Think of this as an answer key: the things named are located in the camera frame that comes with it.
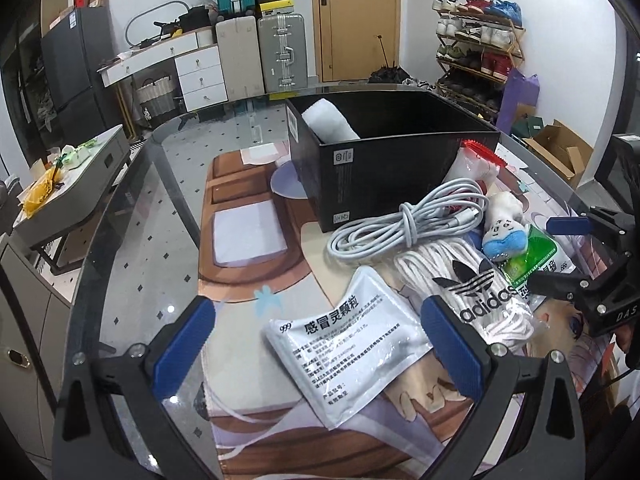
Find printed table mat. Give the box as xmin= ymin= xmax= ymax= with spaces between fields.
xmin=197 ymin=146 xmax=633 ymax=480

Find white desk with drawers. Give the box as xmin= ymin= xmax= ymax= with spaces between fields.
xmin=97 ymin=30 xmax=226 ymax=111

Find wooden door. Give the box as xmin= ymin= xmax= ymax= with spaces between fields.
xmin=316 ymin=0 xmax=401 ymax=83

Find silver suitcase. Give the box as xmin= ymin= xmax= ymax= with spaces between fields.
xmin=257 ymin=12 xmax=308 ymax=93

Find grey coffee table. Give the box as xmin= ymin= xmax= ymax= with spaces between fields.
xmin=12 ymin=124 xmax=132 ymax=266

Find black cardboard box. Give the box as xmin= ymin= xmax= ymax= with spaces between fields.
xmin=286 ymin=91 xmax=502 ymax=233

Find shoe rack with shoes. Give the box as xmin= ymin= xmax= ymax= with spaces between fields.
xmin=432 ymin=0 xmax=526 ymax=121

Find yellow plastic bag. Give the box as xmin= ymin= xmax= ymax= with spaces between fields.
xmin=20 ymin=167 xmax=63 ymax=218

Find cardboard boxes on fridge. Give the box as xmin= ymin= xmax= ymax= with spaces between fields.
xmin=40 ymin=0 xmax=108 ymax=31

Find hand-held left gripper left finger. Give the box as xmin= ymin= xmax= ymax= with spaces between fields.
xmin=52 ymin=295 xmax=226 ymax=480

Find brown cardboard box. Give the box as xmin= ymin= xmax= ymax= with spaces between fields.
xmin=522 ymin=120 xmax=593 ymax=188

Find oval mirror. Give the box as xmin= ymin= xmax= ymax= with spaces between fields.
xmin=125 ymin=0 xmax=191 ymax=48

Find red-edged white packet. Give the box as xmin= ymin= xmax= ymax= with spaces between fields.
xmin=445 ymin=140 xmax=506 ymax=196

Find green packet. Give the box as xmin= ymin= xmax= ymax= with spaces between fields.
xmin=500 ymin=225 xmax=558 ymax=297

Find black umbrella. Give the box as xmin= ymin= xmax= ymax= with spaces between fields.
xmin=369 ymin=35 xmax=416 ymax=85

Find beige suitcase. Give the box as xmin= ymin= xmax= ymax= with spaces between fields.
xmin=215 ymin=15 xmax=266 ymax=96

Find grey cabinet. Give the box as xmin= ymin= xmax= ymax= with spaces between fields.
xmin=0 ymin=240 xmax=76 ymax=461

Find white cable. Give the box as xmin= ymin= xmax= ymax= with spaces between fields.
xmin=327 ymin=180 xmax=490 ymax=262

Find white rolled towel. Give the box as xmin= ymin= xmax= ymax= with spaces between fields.
xmin=301 ymin=99 xmax=361 ymax=143

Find dark grey fridge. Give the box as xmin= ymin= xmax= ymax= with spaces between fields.
xmin=40 ymin=7 xmax=126 ymax=128

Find white and blue plush toy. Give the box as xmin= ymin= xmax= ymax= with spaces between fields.
xmin=481 ymin=191 xmax=531 ymax=261

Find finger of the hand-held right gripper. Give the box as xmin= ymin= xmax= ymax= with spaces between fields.
xmin=546 ymin=207 xmax=631 ymax=258
xmin=530 ymin=267 xmax=593 ymax=303

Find woven basket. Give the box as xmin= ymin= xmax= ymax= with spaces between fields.
xmin=136 ymin=72 xmax=181 ymax=121

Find white medicine sachet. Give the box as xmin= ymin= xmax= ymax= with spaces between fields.
xmin=262 ymin=265 xmax=433 ymax=431

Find purple bag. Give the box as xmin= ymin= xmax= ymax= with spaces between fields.
xmin=495 ymin=67 xmax=541 ymax=136

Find bag of white shoelaces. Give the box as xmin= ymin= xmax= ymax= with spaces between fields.
xmin=394 ymin=237 xmax=536 ymax=356

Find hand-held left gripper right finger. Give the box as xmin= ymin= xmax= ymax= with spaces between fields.
xmin=420 ymin=296 xmax=586 ymax=480

